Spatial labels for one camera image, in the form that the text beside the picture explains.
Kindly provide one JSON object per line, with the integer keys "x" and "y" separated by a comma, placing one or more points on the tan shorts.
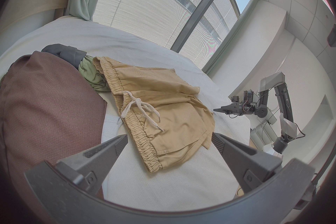
{"x": 157, "y": 91}

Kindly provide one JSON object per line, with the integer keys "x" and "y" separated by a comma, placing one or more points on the olive green garment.
{"x": 90, "y": 70}

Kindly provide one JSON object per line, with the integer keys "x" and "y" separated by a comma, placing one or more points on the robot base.
{"x": 259, "y": 133}

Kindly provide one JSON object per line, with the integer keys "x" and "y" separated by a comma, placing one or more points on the black garment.
{"x": 61, "y": 51}

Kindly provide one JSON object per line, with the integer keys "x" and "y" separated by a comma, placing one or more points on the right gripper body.
{"x": 242, "y": 109}

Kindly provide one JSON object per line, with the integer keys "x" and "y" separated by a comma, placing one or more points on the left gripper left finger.
{"x": 99, "y": 160}

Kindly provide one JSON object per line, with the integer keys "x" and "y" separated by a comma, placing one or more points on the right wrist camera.
{"x": 235, "y": 99}

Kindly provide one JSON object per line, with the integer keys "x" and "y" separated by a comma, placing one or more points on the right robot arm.
{"x": 271, "y": 82}

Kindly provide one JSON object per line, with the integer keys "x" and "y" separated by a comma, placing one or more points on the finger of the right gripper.
{"x": 225, "y": 109}
{"x": 231, "y": 114}

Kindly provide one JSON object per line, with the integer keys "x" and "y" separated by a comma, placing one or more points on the dark brown shorts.
{"x": 47, "y": 102}

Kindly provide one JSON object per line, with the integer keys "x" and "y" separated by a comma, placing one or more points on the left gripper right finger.
{"x": 241, "y": 162}

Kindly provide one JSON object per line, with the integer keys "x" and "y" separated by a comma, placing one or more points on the bed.
{"x": 147, "y": 47}

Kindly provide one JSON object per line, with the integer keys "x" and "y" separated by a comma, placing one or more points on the window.
{"x": 147, "y": 2}

